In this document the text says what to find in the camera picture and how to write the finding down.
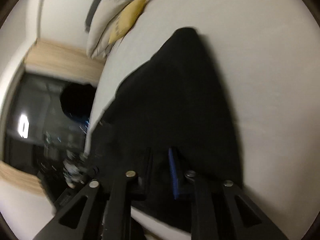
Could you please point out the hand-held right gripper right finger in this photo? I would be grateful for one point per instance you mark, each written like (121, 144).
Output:
(175, 175)

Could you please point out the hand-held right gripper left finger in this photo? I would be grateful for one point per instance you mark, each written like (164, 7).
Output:
(120, 200)

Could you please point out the black pants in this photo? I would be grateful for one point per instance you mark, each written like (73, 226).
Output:
(175, 92)

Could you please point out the dark window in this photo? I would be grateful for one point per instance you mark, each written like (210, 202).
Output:
(37, 120)

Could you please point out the dark chair back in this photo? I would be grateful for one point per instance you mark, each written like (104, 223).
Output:
(77, 100)

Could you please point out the white bed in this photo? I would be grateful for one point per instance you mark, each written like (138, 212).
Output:
(250, 55)

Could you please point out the yellow cushion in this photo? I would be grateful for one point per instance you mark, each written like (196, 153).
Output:
(127, 18)

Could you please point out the stack of beige pillows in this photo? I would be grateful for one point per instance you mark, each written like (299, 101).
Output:
(105, 20)

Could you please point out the grey padded headboard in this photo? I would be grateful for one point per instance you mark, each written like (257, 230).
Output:
(100, 2)

